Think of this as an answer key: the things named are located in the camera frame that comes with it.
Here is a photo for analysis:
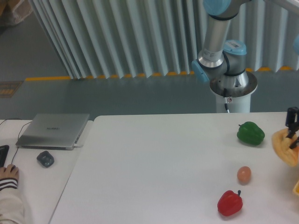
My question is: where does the triangular yellow bread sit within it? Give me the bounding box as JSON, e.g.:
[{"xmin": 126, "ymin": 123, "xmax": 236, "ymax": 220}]
[{"xmin": 271, "ymin": 128, "xmax": 299, "ymax": 167}]

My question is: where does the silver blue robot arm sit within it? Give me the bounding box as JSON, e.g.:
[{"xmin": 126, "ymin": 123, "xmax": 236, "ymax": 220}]
[{"xmin": 192, "ymin": 0, "xmax": 257, "ymax": 113}]

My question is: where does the white striped sleeve forearm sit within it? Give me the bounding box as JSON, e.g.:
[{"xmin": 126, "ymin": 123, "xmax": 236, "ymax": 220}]
[{"xmin": 0, "ymin": 178, "xmax": 26, "ymax": 224}]

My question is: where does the person's hand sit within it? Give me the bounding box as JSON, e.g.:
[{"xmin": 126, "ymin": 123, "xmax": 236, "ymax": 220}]
[{"xmin": 0, "ymin": 164, "xmax": 19, "ymax": 181}]

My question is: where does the green bell pepper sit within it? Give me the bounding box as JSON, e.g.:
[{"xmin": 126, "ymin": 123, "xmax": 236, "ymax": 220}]
[{"xmin": 237, "ymin": 121, "xmax": 265, "ymax": 146}]

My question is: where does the yellow container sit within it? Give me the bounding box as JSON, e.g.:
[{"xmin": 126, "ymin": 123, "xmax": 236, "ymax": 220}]
[{"xmin": 292, "ymin": 181, "xmax": 299, "ymax": 196}]

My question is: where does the brown egg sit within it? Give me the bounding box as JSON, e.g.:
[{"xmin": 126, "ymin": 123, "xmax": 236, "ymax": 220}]
[{"xmin": 237, "ymin": 166, "xmax": 251, "ymax": 183}]

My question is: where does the red bell pepper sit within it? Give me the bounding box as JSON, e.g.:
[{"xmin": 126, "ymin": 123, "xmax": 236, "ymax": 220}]
[{"xmin": 217, "ymin": 190, "xmax": 243, "ymax": 217}]

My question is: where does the white folding screen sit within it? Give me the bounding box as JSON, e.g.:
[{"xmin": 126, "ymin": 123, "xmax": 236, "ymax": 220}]
[{"xmin": 30, "ymin": 0, "xmax": 299, "ymax": 79}]

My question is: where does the silver closed laptop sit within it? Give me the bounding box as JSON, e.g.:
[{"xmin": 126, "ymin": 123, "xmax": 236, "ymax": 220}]
[{"xmin": 16, "ymin": 113, "xmax": 89, "ymax": 150}]

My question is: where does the black keyboard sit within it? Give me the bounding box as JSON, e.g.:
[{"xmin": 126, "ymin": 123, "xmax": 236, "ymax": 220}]
[{"xmin": 0, "ymin": 145, "xmax": 9, "ymax": 167}]

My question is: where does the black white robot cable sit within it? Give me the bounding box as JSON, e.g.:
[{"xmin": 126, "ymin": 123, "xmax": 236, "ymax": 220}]
[{"xmin": 223, "ymin": 88, "xmax": 231, "ymax": 114}]

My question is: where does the white laptop cable plug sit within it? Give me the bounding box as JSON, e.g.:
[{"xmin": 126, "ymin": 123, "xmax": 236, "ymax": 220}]
[{"xmin": 74, "ymin": 144, "xmax": 84, "ymax": 148}]

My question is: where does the black mouse cable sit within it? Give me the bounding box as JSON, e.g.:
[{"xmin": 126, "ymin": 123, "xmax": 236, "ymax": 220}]
[{"xmin": 0, "ymin": 118, "xmax": 32, "ymax": 165}]

